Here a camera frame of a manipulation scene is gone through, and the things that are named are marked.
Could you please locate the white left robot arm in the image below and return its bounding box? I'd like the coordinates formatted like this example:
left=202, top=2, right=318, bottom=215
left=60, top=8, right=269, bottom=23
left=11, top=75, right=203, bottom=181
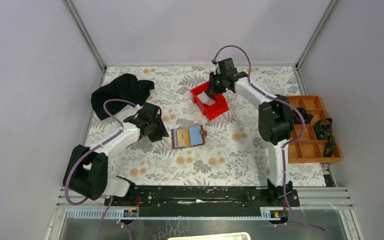
left=63, top=102, right=169, bottom=206

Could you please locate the orange compartment tray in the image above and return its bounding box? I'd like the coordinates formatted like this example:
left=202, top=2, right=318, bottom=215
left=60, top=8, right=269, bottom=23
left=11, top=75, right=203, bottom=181
left=287, top=95, right=343, bottom=164

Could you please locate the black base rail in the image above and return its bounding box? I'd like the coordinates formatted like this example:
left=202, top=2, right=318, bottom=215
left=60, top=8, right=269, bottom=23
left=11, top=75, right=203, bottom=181
left=111, top=185, right=300, bottom=218

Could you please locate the dark rolled tie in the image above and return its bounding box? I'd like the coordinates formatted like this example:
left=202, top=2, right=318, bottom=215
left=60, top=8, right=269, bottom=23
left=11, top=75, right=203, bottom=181
left=292, top=107, right=314, bottom=125

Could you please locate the gold VIP credit card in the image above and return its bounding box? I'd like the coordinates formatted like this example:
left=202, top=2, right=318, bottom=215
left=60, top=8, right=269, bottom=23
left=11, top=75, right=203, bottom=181
left=175, top=128, right=190, bottom=147

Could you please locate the black cloth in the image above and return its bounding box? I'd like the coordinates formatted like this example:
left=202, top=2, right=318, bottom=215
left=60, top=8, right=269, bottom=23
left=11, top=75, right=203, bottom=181
left=90, top=73, right=155, bottom=120

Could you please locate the stack of credit cards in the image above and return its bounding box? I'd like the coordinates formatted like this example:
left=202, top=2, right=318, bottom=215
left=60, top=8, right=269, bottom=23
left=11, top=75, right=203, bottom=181
left=197, top=91, right=216, bottom=106

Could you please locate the dark patterned tie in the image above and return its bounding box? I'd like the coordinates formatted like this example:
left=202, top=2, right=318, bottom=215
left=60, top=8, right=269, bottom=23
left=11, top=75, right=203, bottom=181
left=312, top=117, right=336, bottom=158

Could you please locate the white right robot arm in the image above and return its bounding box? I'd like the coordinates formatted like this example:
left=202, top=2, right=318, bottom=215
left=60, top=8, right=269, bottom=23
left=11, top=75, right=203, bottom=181
left=207, top=58, right=294, bottom=207

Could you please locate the floral table mat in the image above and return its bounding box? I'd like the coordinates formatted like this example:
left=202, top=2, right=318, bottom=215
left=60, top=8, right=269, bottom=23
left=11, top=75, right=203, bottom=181
left=74, top=65, right=327, bottom=187

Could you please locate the brown leather card holder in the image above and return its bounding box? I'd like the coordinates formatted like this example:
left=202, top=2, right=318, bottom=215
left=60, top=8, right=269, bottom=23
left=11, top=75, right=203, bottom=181
left=171, top=125, right=208, bottom=149

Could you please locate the red plastic bin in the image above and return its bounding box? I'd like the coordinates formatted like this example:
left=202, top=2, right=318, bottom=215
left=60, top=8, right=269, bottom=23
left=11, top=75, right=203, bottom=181
left=190, top=81, right=229, bottom=121

